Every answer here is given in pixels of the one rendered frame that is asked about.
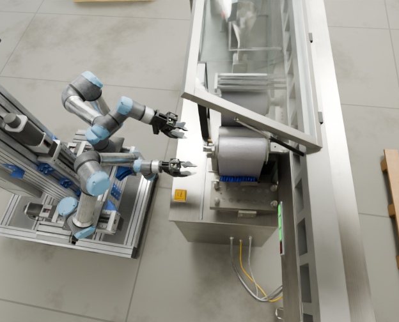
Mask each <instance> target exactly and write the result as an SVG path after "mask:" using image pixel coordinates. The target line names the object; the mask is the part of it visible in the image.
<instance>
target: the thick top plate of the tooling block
mask: <svg viewBox="0 0 399 322"><path fill-rule="evenodd" d="M214 182H215V181H211V189H210V210H223V211H239V209H240V210H256V212H257V213H277V214H278V206H277V207H276V208H273V207H272V206H271V202H273V201H277V202H278V205H279V194H278V184H273V183H258V186H257V187H249V186H240V182H233V181H219V183H218V184H219V188H214V187H213V184H214ZM272 185H276V186H277V190H276V191H275V192H273V191H272V190H271V189H270V187H271V186H272ZM216 197H218V198H219V200H220V203H219V204H214V199H215V198H216Z"/></svg>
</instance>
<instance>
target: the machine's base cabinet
mask: <svg viewBox="0 0 399 322"><path fill-rule="evenodd" d="M174 223H175V224H176V226H177V227H178V228H179V230H180V231H181V233H182V234H183V236H184V237H185V239H186V240H187V241H188V242H194V243H211V244H221V245H231V240H230V237H234V240H233V245H239V246H240V242H239V240H242V243H241V246H248V247H249V237H252V240H251V247H262V246H263V245H264V244H265V242H266V241H267V240H268V239H269V238H270V237H271V236H272V234H273V233H274V232H275V230H276V229H277V228H268V227H247V226H228V225H217V224H198V223H187V222H174Z"/></svg>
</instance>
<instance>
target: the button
mask: <svg viewBox="0 0 399 322"><path fill-rule="evenodd" d="M185 198H186V189H175V196H174V200H175V201H185Z"/></svg>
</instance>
